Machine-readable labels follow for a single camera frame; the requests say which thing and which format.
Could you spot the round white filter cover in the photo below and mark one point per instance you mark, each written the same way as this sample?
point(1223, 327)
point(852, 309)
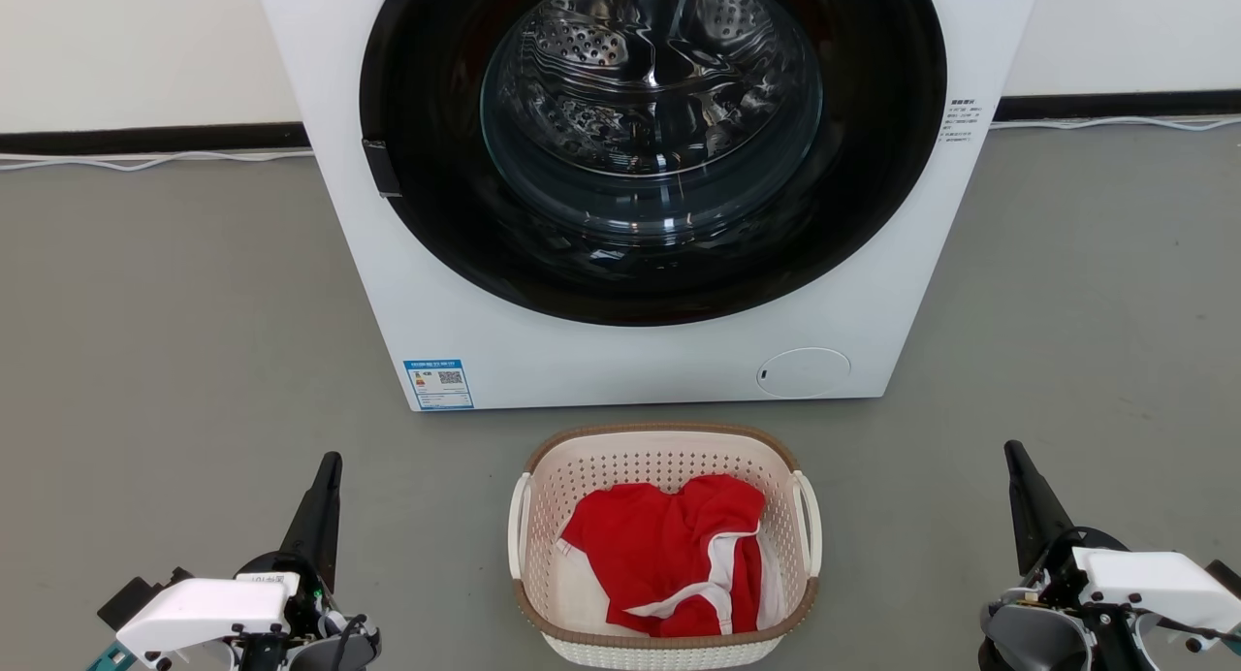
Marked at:
point(803, 372)

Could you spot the blue energy label sticker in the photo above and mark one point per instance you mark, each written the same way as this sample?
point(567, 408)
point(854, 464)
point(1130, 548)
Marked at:
point(438, 385)

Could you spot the small printed text sticker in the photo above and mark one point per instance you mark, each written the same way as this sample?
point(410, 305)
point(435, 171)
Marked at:
point(964, 120)

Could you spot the steel washer drum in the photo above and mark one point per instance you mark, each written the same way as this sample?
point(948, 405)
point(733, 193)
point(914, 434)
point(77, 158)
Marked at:
point(650, 89)

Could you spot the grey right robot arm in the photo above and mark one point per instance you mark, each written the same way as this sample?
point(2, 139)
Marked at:
point(1037, 637)

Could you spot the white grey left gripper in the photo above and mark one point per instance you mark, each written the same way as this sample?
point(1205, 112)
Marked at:
point(204, 608)

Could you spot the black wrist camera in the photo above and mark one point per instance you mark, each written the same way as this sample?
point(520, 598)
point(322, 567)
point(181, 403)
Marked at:
point(131, 595)
point(1227, 576)

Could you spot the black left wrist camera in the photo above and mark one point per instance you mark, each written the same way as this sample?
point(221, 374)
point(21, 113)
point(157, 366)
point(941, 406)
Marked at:
point(131, 595)

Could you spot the white front-load washing machine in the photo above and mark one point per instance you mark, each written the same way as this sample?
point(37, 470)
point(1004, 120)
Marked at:
point(620, 366)

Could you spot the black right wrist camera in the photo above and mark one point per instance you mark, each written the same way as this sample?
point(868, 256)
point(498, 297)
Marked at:
point(1227, 576)

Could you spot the black baseboard strip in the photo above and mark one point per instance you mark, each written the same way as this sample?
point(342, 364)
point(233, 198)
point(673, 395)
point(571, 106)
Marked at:
point(145, 140)

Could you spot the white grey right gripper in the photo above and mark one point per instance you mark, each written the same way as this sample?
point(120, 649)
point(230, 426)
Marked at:
point(1154, 584)

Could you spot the red and white garment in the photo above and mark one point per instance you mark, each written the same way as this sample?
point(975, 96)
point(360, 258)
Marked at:
point(650, 555)

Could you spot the black round washer door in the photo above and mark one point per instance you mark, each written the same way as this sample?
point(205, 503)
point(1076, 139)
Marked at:
point(427, 220)

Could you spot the cream perforated laundry basket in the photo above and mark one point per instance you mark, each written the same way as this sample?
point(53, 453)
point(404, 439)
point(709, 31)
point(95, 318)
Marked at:
point(669, 458)

